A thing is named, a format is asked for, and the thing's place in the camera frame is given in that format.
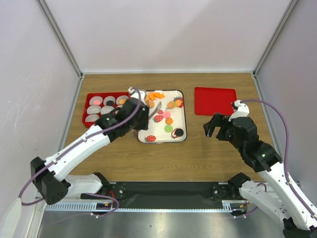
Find orange flower cookie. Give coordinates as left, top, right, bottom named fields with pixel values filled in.
left=148, top=92, right=156, bottom=101

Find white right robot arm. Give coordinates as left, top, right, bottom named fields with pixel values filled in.
left=203, top=100, right=317, bottom=238

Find pink round cookie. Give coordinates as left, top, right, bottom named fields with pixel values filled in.
left=162, top=111, right=170, bottom=119
left=93, top=100, right=101, bottom=105

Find white slotted cable duct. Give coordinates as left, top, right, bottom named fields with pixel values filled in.
left=46, top=201, right=232, bottom=213

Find white strawberry print tray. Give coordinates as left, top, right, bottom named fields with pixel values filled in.
left=137, top=90, right=187, bottom=144

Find red box lid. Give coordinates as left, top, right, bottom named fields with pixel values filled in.
left=194, top=87, right=237, bottom=116

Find aluminium frame rail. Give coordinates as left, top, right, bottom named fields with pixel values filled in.
left=36, top=181, right=85, bottom=204

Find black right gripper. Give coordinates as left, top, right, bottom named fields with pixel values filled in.
left=202, top=113, right=245, bottom=153

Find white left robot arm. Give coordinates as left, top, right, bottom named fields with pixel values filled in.
left=30, top=87, right=150, bottom=205

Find metal tongs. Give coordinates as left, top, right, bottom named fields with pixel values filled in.
left=131, top=102, right=161, bottom=138

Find orange fish shaped cookie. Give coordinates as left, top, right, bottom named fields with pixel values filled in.
left=154, top=92, right=165, bottom=99

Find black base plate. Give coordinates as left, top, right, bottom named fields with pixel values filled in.
left=97, top=181, right=243, bottom=209

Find black round cookie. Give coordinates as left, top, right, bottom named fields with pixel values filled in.
left=106, top=100, right=114, bottom=106
left=174, top=128, right=184, bottom=137

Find red compartment cookie box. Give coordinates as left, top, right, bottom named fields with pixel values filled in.
left=82, top=92, right=129, bottom=128

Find orange scalloped cookie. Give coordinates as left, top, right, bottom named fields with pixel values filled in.
left=165, top=118, right=173, bottom=125

